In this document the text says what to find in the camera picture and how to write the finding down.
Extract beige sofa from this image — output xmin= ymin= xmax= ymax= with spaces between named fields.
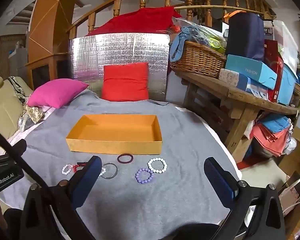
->
xmin=0 ymin=76 xmax=34 ymax=155

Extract grey blanket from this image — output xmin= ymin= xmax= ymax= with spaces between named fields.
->
xmin=0 ymin=89 xmax=240 ymax=233

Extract pink pillow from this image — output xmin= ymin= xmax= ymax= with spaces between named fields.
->
xmin=27 ymin=78 xmax=89 ymax=109

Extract red cloth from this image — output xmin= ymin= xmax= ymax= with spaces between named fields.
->
xmin=86 ymin=7 xmax=183 ymax=37

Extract cardboard boxes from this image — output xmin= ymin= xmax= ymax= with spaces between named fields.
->
xmin=277 ymin=126 xmax=300 ymax=180

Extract purple bead bracelet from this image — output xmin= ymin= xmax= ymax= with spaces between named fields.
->
xmin=135 ymin=167 xmax=155 ymax=184

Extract blue cloth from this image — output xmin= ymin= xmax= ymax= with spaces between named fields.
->
xmin=169 ymin=26 xmax=205 ymax=62

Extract clear bag with green items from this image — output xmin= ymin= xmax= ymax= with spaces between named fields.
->
xmin=202 ymin=30 xmax=227 ymax=54

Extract orange wooden cabinet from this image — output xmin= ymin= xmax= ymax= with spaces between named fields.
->
xmin=26 ymin=0 xmax=82 ymax=90

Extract red bead bracelet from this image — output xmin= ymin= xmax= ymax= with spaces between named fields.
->
xmin=72 ymin=162 xmax=87 ymax=173

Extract red box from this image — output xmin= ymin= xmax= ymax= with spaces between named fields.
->
xmin=264 ymin=39 xmax=284 ymax=103

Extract orange cardboard box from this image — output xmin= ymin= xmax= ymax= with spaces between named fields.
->
xmin=66 ymin=114 xmax=163 ymax=155

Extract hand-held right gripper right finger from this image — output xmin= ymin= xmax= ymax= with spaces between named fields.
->
xmin=204 ymin=157 xmax=287 ymax=240

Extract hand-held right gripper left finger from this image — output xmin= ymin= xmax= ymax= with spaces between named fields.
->
xmin=20 ymin=155 xmax=103 ymax=240

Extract wooden table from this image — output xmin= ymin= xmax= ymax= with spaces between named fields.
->
xmin=171 ymin=66 xmax=300 ymax=159

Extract silver foil insulation panel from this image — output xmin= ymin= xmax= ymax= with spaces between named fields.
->
xmin=69 ymin=32 xmax=171 ymax=102

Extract light blue cardboard box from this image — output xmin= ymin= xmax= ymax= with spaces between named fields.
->
xmin=225 ymin=54 xmax=278 ymax=90

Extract rattan cabinet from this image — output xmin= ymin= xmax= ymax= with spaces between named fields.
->
xmin=0 ymin=34 xmax=27 ymax=80

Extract dark maroon bangle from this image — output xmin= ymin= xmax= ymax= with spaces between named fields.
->
xmin=117 ymin=154 xmax=134 ymax=165

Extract black cable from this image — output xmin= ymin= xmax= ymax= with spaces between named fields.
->
xmin=0 ymin=124 xmax=52 ymax=189

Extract blue fabric bag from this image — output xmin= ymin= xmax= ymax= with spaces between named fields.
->
xmin=259 ymin=114 xmax=293 ymax=132

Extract white patterned box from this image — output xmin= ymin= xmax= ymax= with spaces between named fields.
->
xmin=219 ymin=68 xmax=249 ymax=90

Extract black and white patterned cloth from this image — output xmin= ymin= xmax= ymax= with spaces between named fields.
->
xmin=7 ymin=76 xmax=33 ymax=105

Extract white floral paper bag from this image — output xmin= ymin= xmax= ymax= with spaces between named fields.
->
xmin=277 ymin=177 xmax=300 ymax=215

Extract red pillow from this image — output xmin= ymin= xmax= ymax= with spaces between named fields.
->
xmin=101 ymin=62 xmax=150 ymax=102

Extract navy blue bag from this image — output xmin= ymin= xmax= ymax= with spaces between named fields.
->
xmin=224 ymin=10 xmax=265 ymax=62

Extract silver metal bangle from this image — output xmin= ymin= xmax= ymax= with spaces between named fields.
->
xmin=100 ymin=163 xmax=118 ymax=180

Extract clear plastic storage bin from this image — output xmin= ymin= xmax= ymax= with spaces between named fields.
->
xmin=264 ymin=20 xmax=298 ymax=73

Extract wooden stair railing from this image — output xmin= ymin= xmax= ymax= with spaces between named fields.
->
xmin=69 ymin=0 xmax=277 ymax=39

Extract coral fabric bags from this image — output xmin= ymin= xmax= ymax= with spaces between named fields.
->
xmin=252 ymin=124 xmax=294 ymax=157

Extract blue and white box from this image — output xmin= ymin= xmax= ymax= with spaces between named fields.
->
xmin=245 ymin=76 xmax=269 ymax=100

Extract large wicker basket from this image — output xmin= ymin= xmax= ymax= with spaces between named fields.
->
xmin=170 ymin=41 xmax=227 ymax=79

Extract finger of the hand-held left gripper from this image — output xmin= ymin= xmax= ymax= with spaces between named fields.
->
xmin=9 ymin=139 xmax=27 ymax=159

